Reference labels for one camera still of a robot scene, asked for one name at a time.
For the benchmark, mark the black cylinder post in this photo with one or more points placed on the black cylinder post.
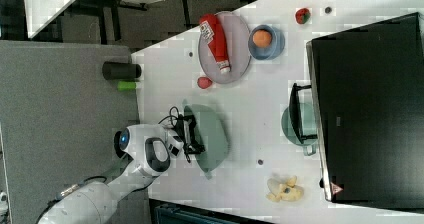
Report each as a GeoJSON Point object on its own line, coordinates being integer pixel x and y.
{"type": "Point", "coordinates": [121, 71]}

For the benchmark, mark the orange fruit toy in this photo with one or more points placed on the orange fruit toy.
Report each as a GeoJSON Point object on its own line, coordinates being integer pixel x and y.
{"type": "Point", "coordinates": [262, 38]}

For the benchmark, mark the black toaster oven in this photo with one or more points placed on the black toaster oven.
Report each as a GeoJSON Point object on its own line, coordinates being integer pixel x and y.
{"type": "Point", "coordinates": [368, 101]}

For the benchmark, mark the green mug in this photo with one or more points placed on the green mug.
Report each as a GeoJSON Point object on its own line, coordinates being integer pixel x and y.
{"type": "Point", "coordinates": [308, 127]}

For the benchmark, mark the peeled banana toy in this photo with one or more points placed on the peeled banana toy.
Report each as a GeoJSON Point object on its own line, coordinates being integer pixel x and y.
{"type": "Point", "coordinates": [284, 191]}

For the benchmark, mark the green cylinder object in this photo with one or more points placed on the green cylinder object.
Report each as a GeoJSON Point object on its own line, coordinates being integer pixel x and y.
{"type": "Point", "coordinates": [126, 86]}

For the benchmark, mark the pink strawberry toy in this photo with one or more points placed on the pink strawberry toy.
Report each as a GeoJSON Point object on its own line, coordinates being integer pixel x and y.
{"type": "Point", "coordinates": [204, 82]}

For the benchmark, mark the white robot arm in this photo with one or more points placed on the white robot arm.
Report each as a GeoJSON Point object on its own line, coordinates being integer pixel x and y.
{"type": "Point", "coordinates": [150, 149]}

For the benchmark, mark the grey round plate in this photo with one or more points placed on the grey round plate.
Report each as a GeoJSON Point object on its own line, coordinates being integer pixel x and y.
{"type": "Point", "coordinates": [237, 36]}

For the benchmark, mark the red strawberry toy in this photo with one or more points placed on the red strawberry toy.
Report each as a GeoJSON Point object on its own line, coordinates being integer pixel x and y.
{"type": "Point", "coordinates": [302, 16]}

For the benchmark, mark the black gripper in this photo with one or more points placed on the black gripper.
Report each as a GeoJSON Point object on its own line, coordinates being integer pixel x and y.
{"type": "Point", "coordinates": [184, 139]}

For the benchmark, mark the blue bowl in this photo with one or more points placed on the blue bowl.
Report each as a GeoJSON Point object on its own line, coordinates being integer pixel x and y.
{"type": "Point", "coordinates": [273, 50]}

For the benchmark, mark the red ketchup bottle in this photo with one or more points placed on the red ketchup bottle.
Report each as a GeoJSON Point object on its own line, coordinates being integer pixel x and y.
{"type": "Point", "coordinates": [213, 34]}

